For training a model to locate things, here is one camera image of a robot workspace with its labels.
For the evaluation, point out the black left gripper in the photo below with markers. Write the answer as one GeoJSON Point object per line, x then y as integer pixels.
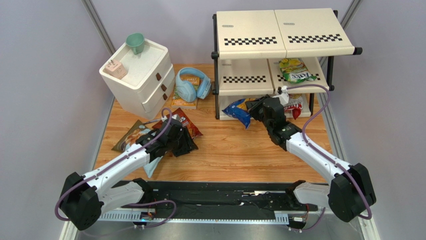
{"type": "Point", "coordinates": [188, 145]}

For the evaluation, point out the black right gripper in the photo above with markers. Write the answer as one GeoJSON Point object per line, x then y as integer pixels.
{"type": "Point", "coordinates": [258, 107]}

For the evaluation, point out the blue Doritos chips bag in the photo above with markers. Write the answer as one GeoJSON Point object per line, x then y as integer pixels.
{"type": "Point", "coordinates": [238, 110]}

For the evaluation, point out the red Doritos chips bag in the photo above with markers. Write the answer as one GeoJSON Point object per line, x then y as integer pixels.
{"type": "Point", "coordinates": [186, 122]}

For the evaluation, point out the white red Chuba chips bag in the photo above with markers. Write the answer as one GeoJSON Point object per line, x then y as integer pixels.
{"type": "Point", "coordinates": [294, 105]}

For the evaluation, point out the green Foxs snack bag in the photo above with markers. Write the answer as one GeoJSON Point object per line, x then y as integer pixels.
{"type": "Point", "coordinates": [295, 71]}

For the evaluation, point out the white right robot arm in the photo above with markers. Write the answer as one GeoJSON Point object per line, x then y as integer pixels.
{"type": "Point", "coordinates": [349, 192]}

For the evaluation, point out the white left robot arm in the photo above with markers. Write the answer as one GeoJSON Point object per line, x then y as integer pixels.
{"type": "Point", "coordinates": [84, 198]}

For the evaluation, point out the cream three-tier shelf rack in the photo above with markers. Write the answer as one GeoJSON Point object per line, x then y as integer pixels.
{"type": "Point", "coordinates": [249, 44]}

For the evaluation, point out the purple pen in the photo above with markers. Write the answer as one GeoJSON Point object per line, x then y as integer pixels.
{"type": "Point", "coordinates": [152, 121]}

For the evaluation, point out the light blue snack bag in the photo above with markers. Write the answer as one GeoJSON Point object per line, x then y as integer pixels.
{"type": "Point", "coordinates": [150, 167]}

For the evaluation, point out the orange green book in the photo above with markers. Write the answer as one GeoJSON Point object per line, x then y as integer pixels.
{"type": "Point", "coordinates": [177, 101]}

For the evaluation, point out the brown snack bag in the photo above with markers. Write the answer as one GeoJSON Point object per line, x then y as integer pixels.
{"type": "Point", "coordinates": [134, 133]}

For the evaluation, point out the light blue headphones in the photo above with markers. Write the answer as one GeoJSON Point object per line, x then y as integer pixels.
{"type": "Point", "coordinates": [186, 89]}

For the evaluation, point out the white three-drawer cabinet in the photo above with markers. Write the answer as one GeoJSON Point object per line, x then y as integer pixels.
{"type": "Point", "coordinates": [149, 79]}

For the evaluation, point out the pink power adapter cube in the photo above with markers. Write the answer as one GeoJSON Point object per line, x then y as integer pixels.
{"type": "Point", "coordinates": [115, 68]}

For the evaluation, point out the green plastic cup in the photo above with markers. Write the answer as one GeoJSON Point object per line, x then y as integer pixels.
{"type": "Point", "coordinates": [136, 42]}

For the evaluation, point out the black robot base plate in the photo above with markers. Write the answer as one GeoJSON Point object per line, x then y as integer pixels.
{"type": "Point", "coordinates": [224, 200]}

